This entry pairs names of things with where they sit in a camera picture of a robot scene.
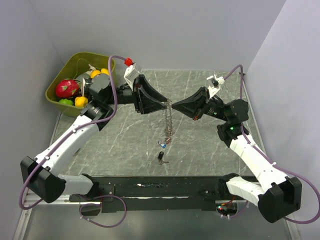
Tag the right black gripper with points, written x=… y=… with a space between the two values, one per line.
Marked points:
x=198 y=100

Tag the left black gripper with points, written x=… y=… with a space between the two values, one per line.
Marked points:
x=146 y=105

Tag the metal disc keyring organizer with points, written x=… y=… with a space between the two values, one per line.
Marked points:
x=169 y=130

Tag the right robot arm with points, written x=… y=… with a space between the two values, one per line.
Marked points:
x=276 y=194

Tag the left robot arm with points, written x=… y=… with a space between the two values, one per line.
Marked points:
x=42 y=174

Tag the yellow lemon toy back right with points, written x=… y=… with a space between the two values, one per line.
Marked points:
x=105 y=71

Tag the yellow lemon toy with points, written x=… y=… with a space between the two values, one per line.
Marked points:
x=80 y=101
x=105 y=71
x=95 y=73

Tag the yellow lemon toy back left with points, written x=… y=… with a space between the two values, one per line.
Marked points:
x=95 y=73

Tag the black wrapped cup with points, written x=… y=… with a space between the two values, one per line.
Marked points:
x=85 y=86

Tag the grey spray bottle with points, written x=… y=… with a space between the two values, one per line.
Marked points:
x=87 y=74

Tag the yellow lemon toy front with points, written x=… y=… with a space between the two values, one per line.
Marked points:
x=80 y=101

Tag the olive green plastic bin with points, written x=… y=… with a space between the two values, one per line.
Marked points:
x=78 y=64

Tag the red dragon fruit toy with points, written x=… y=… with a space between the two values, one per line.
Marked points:
x=67 y=88

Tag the green lime toy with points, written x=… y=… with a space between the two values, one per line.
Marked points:
x=66 y=101

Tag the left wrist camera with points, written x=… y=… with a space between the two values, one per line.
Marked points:
x=132 y=71

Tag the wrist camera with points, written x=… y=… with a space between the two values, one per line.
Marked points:
x=215 y=84
x=132 y=71

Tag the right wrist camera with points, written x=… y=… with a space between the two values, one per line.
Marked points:
x=215 y=84

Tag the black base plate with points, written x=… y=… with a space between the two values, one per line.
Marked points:
x=150 y=193

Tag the aluminium rail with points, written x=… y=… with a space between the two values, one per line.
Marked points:
x=59 y=220

